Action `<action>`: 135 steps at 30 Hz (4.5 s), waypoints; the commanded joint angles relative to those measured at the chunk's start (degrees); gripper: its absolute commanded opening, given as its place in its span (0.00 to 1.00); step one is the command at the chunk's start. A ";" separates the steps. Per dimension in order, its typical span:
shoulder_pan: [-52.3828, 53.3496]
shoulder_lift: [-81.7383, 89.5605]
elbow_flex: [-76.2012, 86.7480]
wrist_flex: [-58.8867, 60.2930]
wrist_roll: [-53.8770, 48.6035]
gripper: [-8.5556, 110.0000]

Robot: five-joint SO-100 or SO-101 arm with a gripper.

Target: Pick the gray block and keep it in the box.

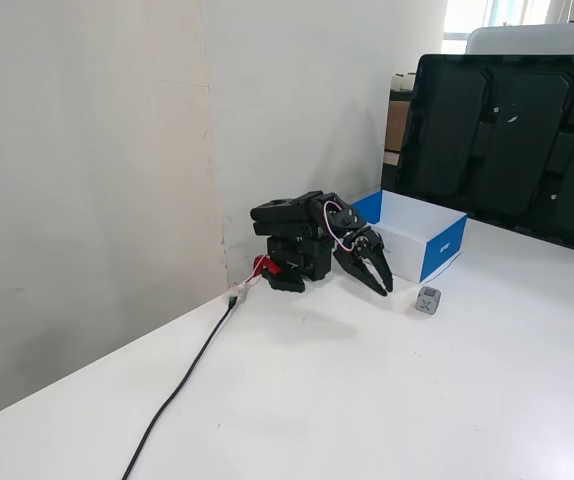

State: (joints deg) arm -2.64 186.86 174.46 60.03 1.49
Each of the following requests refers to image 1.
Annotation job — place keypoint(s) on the blue and white cardboard box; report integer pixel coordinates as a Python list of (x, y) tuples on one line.
[(442, 250)]

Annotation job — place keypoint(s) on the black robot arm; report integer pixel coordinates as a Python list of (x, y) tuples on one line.
[(287, 216)]

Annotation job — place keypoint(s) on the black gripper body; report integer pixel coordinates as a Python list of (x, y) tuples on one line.
[(362, 256)]

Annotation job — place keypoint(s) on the gray block with cross mark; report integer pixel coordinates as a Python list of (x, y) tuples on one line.
[(427, 301)]

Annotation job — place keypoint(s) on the black moulded plastic tray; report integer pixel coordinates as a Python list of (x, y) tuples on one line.
[(507, 150)]

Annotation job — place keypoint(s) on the brown cardboard box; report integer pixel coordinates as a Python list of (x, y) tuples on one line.
[(397, 125)]

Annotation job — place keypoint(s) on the red table clamp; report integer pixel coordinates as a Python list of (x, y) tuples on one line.
[(266, 264)]

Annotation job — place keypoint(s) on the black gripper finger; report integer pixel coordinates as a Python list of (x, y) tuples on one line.
[(384, 270), (362, 272)]

